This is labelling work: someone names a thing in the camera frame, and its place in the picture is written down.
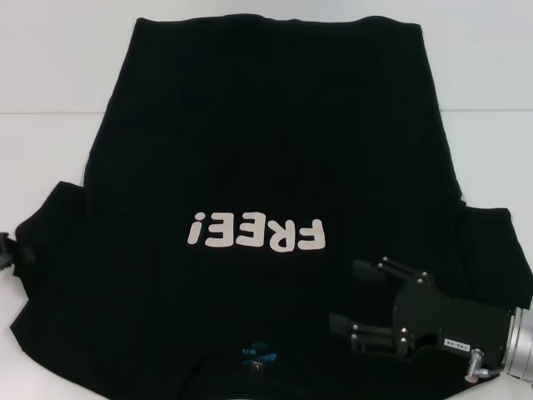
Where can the black shirt with FREE print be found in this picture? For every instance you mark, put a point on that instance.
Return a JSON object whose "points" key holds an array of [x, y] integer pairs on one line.
{"points": [[266, 146]]}

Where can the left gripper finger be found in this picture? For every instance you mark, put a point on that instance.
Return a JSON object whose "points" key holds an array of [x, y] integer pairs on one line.
{"points": [[27, 255]]}

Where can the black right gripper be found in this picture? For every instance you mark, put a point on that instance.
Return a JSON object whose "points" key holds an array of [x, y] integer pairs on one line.
{"points": [[458, 325]]}

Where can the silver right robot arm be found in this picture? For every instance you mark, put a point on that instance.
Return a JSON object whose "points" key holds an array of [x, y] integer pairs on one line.
{"points": [[520, 341]]}

